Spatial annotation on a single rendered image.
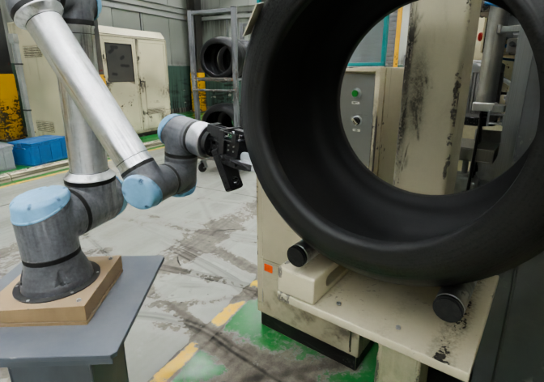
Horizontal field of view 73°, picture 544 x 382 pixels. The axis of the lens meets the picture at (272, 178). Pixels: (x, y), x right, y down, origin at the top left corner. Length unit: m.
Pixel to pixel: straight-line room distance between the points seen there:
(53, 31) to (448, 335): 1.05
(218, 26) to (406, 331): 11.81
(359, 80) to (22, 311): 1.25
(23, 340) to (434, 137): 1.13
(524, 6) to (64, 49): 0.90
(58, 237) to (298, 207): 0.73
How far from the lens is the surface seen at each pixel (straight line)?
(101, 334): 1.12
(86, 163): 1.24
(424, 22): 0.97
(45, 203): 1.14
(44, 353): 1.13
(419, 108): 0.96
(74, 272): 1.22
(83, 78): 1.00
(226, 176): 0.92
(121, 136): 0.96
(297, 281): 0.77
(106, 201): 1.27
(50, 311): 1.19
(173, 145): 1.02
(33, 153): 5.94
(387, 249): 0.61
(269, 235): 1.73
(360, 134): 1.43
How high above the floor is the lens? 1.25
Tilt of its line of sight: 16 degrees down
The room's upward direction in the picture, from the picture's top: straight up
